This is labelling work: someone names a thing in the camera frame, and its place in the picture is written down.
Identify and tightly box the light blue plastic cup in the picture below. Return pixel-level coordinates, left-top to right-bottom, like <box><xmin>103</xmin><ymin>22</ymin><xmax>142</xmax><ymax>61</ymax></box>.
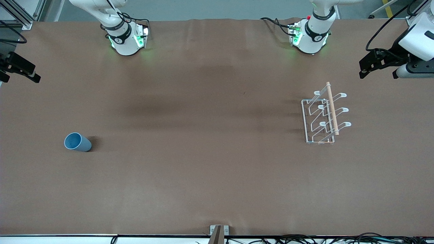
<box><xmin>64</xmin><ymin>132</ymin><xmax>92</xmax><ymax>152</ymax></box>

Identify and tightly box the wooden rod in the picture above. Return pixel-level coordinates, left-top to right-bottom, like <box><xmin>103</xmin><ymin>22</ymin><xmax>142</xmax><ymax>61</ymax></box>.
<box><xmin>326</xmin><ymin>82</ymin><xmax>340</xmax><ymax>136</ymax></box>

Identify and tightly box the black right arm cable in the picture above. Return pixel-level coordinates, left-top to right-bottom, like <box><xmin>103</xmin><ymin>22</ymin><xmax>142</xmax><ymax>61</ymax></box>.
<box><xmin>0</xmin><ymin>20</ymin><xmax>27</xmax><ymax>44</ymax></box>

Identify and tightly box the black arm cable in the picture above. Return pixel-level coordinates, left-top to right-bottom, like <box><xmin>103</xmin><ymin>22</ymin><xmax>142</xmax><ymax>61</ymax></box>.
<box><xmin>366</xmin><ymin>0</ymin><xmax>422</xmax><ymax>52</ymax></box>
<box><xmin>0</xmin><ymin>20</ymin><xmax>27</xmax><ymax>44</ymax></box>

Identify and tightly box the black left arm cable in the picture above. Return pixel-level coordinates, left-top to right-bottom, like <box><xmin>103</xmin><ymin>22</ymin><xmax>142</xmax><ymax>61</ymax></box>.
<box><xmin>366</xmin><ymin>0</ymin><xmax>422</xmax><ymax>52</ymax></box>

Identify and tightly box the white wire cup holder rack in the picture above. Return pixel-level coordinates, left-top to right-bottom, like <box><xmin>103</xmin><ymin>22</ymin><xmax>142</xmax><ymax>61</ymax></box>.
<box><xmin>301</xmin><ymin>82</ymin><xmax>352</xmax><ymax>144</ymax></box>

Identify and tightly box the aluminium frame profile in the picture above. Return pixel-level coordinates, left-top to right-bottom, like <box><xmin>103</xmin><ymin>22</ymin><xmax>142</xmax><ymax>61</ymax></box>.
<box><xmin>0</xmin><ymin>0</ymin><xmax>47</xmax><ymax>31</ymax></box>

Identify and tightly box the black base cable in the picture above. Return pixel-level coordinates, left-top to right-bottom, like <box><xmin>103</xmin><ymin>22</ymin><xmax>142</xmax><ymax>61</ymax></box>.
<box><xmin>119</xmin><ymin>13</ymin><xmax>150</xmax><ymax>31</ymax></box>
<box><xmin>260</xmin><ymin>17</ymin><xmax>296</xmax><ymax>36</ymax></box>

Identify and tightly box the black cable tangle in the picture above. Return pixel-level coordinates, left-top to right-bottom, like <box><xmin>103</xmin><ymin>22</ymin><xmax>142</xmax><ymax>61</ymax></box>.
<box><xmin>195</xmin><ymin>232</ymin><xmax>434</xmax><ymax>244</ymax></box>

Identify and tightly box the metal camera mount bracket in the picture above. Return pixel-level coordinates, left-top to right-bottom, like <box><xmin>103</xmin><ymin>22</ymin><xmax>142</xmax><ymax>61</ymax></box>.
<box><xmin>208</xmin><ymin>225</ymin><xmax>230</xmax><ymax>244</ymax></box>

